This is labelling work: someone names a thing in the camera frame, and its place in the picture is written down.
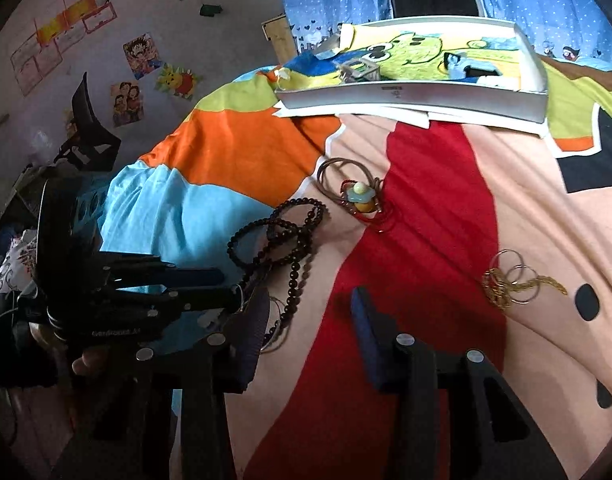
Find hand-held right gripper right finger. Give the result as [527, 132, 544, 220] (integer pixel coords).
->
[351, 287, 569, 480]

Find brown hair ties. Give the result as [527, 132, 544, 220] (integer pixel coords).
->
[316, 157, 387, 207]

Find person's left hand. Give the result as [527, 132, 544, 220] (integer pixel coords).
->
[72, 347, 114, 377]

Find colourful printed blanket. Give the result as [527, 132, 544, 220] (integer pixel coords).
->
[98, 54, 612, 480]

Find yellow cartoon wall poster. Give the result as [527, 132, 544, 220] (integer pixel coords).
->
[155, 63, 203, 101]

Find small transparent box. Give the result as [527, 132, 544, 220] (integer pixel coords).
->
[339, 56, 383, 84]

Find white cartoon print box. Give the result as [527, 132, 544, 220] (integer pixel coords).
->
[275, 16, 549, 125]

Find cartoon family wall poster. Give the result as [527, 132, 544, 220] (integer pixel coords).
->
[109, 80, 145, 129]

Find brown cardboard piece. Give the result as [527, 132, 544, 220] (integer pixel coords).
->
[260, 13, 299, 57]

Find black bead necklace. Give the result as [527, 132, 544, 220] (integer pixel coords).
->
[227, 197, 327, 352]

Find gold chain with rings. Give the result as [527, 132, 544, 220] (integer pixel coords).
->
[480, 249, 569, 312]

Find blue dotted curtain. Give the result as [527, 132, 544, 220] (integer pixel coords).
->
[464, 0, 612, 70]
[271, 0, 395, 57]

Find anime character wall poster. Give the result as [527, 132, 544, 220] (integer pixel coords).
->
[123, 33, 163, 80]

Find white floral cloth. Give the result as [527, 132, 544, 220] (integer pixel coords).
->
[0, 229, 40, 295]

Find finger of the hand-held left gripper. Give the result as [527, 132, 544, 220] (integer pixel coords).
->
[103, 285, 244, 325]
[103, 255, 227, 288]

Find white box lid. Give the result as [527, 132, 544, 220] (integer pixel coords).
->
[273, 99, 547, 137]

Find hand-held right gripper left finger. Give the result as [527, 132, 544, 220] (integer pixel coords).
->
[51, 287, 271, 480]

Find red cord jade pendant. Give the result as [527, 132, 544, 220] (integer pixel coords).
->
[340, 179, 387, 234]

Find pink wall chart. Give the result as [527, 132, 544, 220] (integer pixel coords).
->
[8, 0, 119, 98]

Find grey folded card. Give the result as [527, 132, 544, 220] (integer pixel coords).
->
[313, 23, 355, 62]

